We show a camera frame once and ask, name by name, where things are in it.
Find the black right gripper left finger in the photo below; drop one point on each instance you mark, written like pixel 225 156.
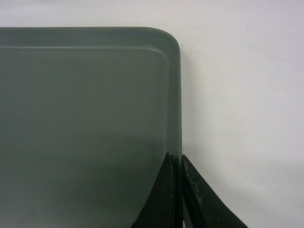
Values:
pixel 159 209

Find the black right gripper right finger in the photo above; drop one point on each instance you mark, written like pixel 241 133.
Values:
pixel 202 207

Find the grey rectangular serving tray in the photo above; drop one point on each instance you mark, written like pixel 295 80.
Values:
pixel 87 117

